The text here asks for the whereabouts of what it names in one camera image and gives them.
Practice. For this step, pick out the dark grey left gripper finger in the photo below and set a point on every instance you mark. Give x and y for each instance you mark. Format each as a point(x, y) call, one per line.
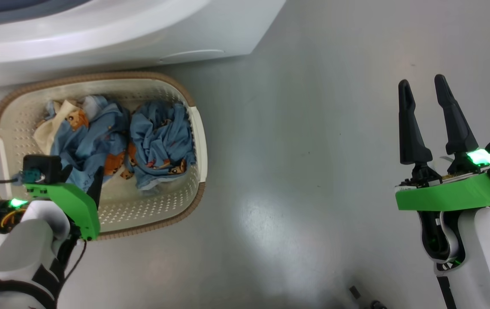
point(97, 189)
point(65, 172)

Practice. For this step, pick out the round filter cover flap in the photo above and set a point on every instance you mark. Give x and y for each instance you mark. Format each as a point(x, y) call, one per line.
point(193, 56)

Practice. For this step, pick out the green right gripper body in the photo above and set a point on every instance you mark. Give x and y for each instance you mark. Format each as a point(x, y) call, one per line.
point(446, 195)

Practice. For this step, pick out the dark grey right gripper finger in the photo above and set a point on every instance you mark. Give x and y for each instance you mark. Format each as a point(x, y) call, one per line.
point(410, 141)
point(457, 133)

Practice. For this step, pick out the blue bear print garment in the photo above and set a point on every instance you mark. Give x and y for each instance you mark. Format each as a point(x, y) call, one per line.
point(163, 137)

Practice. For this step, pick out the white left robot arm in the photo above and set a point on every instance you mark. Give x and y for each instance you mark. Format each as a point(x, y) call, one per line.
point(17, 257)

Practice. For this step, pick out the cream perforated laundry basket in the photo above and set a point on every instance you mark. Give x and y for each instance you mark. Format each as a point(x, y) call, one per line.
point(150, 206)

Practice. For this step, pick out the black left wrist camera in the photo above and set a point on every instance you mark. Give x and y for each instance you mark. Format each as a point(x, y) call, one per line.
point(41, 167)

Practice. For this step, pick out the grey rubber door gasket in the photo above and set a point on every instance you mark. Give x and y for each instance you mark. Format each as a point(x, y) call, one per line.
point(13, 13)

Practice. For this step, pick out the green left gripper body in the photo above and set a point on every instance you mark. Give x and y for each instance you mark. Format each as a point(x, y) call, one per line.
point(77, 206)

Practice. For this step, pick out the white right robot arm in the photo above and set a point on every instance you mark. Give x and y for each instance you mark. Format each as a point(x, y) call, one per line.
point(485, 249)

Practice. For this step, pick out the blue and cream bear garment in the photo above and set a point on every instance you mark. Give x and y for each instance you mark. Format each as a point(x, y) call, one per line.
point(86, 141)

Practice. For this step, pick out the white front-load washing machine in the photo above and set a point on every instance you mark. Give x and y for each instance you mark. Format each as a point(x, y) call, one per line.
point(120, 30)

